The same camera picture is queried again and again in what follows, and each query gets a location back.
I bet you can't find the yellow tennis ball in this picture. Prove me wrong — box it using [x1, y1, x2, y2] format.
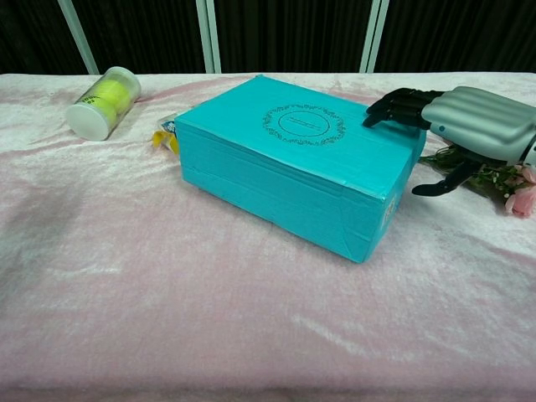
[83, 92, 117, 126]
[98, 79, 133, 112]

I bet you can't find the blue shoe box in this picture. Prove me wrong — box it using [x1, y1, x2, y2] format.
[173, 74, 426, 265]

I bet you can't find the white frame post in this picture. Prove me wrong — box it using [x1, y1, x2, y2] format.
[57, 0, 101, 75]
[196, 0, 222, 75]
[358, 0, 390, 75]

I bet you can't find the pink flower bouquet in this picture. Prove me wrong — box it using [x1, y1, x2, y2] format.
[417, 144, 536, 219]

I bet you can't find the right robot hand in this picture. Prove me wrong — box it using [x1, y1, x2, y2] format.
[362, 85, 536, 198]

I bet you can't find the black curtain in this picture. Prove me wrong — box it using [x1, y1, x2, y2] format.
[0, 0, 536, 76]

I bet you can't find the clear tennis ball tube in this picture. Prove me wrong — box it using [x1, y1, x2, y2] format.
[65, 65, 142, 142]

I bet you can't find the pink plush table cloth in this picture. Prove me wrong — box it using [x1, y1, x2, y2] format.
[0, 71, 536, 402]

